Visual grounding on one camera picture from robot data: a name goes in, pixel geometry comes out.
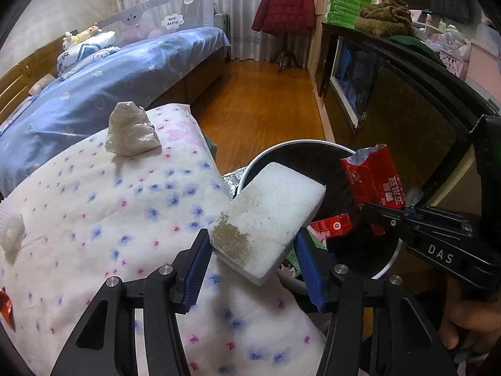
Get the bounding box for grey patterned curtain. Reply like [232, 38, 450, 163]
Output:
[113, 0, 325, 63]

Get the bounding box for red padded jacket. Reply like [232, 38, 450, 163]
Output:
[251, 0, 316, 34]

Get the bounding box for white plastic bag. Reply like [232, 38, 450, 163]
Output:
[105, 102, 161, 156]

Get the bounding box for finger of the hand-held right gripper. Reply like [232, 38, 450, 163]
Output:
[363, 201, 476, 240]
[423, 115, 501, 222]

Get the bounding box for wooden wardrobe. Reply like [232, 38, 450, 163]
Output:
[307, 0, 333, 98]

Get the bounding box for pink plush toy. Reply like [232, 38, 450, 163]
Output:
[119, 21, 163, 44]

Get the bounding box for grey bed guard rail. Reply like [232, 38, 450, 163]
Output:
[96, 0, 216, 45]

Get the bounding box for yellow plush toy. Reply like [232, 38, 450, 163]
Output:
[77, 25, 102, 44]

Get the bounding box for stack of green tissue packs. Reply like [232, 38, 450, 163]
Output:
[326, 0, 372, 28]

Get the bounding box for person's right hand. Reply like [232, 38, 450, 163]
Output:
[438, 278, 501, 361]

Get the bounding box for black tv cabinet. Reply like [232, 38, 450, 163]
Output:
[313, 21, 501, 220]

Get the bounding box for folded printed quilt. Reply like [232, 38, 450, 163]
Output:
[57, 30, 122, 79]

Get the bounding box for red snack wrapper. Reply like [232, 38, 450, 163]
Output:
[340, 144, 408, 209]

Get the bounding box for white foam fruit net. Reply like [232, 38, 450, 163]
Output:
[0, 194, 24, 265]

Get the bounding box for red snack packets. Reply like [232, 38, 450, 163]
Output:
[311, 213, 353, 240]

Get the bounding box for dark wooden coat rack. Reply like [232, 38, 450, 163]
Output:
[265, 0, 310, 73]

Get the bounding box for bed with blue sheet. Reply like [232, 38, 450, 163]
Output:
[0, 27, 231, 196]

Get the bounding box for dark green cap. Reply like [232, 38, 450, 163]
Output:
[389, 34, 435, 57]

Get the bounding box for brown wooden headboard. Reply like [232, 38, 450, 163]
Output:
[0, 39, 67, 118]

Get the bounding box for white foam block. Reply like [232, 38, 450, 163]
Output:
[207, 161, 327, 287]

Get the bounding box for pink patterned basket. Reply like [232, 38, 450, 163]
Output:
[438, 49, 470, 81]

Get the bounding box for white bin with black liner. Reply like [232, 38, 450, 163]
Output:
[235, 139, 404, 280]

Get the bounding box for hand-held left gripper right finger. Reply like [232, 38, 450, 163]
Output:
[294, 233, 458, 376]

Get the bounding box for brown knitted cloth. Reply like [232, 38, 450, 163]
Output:
[354, 0, 416, 38]

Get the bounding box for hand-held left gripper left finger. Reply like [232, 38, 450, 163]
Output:
[51, 229, 214, 376]

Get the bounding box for small pink pillow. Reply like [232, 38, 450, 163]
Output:
[29, 75, 53, 95]

